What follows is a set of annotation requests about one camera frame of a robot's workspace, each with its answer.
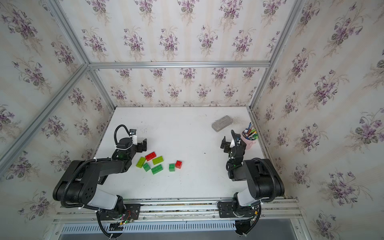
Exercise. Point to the red long lego brick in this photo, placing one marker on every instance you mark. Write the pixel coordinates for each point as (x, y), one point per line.
(150, 156)

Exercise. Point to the green long lego brick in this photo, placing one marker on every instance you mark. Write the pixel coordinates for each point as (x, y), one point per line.
(156, 169)

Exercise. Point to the grey eraser block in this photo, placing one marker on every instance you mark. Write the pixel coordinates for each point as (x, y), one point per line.
(222, 123)

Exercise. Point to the aluminium frame profiles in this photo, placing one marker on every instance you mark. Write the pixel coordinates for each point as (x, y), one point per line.
(91, 68)

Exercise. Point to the white slotted cable duct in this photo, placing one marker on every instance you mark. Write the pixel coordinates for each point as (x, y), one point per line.
(150, 227)

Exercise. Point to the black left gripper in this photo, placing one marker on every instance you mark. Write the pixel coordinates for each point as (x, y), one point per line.
(140, 145)

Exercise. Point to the pink pen cup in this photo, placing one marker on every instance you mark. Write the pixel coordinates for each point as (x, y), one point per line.
(249, 143)

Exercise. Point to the lime long lego brick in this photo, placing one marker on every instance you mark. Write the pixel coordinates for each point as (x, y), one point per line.
(158, 160)
(141, 162)

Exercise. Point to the colourful pens bundle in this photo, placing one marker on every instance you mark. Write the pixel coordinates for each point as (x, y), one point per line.
(250, 133)

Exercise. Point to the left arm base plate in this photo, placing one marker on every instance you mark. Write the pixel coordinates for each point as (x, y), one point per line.
(128, 213)

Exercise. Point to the aluminium mounting rail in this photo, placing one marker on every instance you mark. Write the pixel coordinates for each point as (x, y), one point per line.
(208, 209)

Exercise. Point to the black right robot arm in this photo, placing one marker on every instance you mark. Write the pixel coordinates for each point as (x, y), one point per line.
(263, 181)

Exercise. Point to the green square lego brick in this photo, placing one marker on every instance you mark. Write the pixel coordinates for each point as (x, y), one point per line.
(146, 167)
(172, 167)

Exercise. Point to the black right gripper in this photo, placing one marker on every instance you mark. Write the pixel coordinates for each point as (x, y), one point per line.
(227, 144)

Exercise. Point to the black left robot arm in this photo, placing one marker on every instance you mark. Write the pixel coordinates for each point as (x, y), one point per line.
(78, 187)

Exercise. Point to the red square lego brick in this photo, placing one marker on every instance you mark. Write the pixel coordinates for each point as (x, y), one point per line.
(178, 164)

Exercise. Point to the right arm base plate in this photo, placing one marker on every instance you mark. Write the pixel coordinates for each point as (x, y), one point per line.
(232, 210)

